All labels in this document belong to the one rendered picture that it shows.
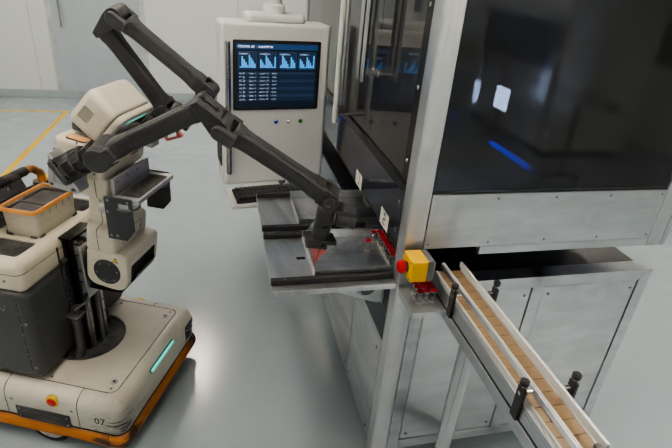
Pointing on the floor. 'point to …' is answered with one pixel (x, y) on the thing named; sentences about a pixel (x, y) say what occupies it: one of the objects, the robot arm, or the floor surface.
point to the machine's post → (422, 167)
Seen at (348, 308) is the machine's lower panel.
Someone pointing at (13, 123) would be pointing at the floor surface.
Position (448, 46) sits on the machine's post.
